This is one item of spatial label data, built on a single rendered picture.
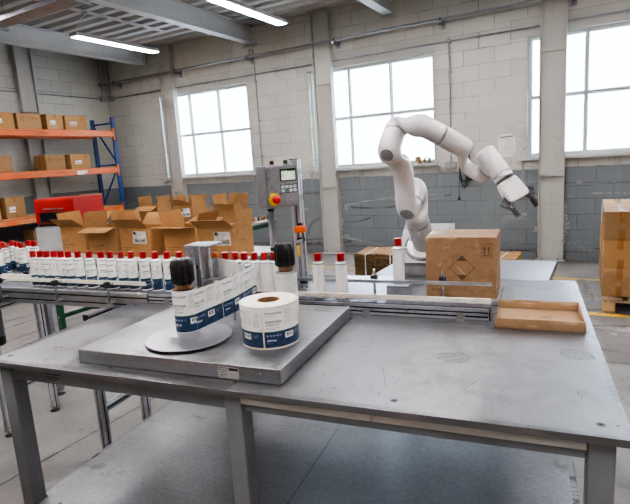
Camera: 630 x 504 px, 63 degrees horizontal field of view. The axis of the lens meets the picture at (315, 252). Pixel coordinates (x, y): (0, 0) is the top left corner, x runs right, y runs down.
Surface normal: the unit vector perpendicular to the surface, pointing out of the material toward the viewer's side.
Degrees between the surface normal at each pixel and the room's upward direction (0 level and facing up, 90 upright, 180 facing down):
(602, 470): 90
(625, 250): 88
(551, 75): 90
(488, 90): 90
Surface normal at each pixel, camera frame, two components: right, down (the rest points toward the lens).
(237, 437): -0.37, 0.18
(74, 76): 0.87, 0.03
